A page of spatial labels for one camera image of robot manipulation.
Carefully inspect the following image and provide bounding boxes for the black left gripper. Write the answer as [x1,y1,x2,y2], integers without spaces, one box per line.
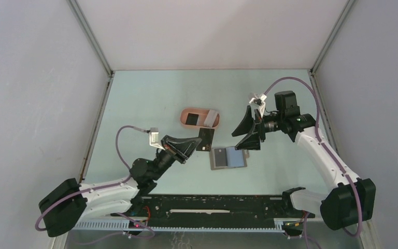
[150,135,202,181]

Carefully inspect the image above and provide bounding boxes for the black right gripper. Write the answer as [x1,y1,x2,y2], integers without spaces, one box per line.
[232,106,284,150]

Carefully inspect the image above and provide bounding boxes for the black VIP credit card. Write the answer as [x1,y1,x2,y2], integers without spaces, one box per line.
[196,128,215,152]

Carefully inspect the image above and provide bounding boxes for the taupe leather card holder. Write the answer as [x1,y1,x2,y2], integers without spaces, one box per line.
[210,147,250,170]

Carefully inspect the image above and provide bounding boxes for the peach plastic card tray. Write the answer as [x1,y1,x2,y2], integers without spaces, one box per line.
[180,107,220,129]

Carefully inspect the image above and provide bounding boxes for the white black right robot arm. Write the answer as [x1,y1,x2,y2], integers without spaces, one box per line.
[232,91,376,230]

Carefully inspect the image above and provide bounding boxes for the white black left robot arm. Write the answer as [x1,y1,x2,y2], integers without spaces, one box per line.
[35,135,202,238]

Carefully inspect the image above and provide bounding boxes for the black card in tray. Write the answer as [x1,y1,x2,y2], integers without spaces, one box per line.
[185,113,199,126]

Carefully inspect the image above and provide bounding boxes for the stack of credit cards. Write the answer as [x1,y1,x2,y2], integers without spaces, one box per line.
[204,109,219,127]

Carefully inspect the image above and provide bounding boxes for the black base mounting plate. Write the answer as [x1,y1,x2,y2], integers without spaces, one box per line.
[125,195,304,229]

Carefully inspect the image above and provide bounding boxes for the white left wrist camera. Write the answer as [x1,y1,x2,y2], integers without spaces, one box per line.
[147,127,163,149]

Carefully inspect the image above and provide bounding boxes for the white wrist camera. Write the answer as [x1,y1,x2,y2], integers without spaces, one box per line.
[147,127,163,149]
[249,93,267,117]

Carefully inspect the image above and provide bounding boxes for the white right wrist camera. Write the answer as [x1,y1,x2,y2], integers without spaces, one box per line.
[249,93,267,117]

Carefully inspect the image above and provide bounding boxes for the white cable duct strip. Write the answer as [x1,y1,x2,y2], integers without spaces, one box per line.
[73,219,284,233]

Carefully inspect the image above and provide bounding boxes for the aluminium frame rail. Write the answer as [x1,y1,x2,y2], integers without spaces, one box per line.
[308,196,372,222]

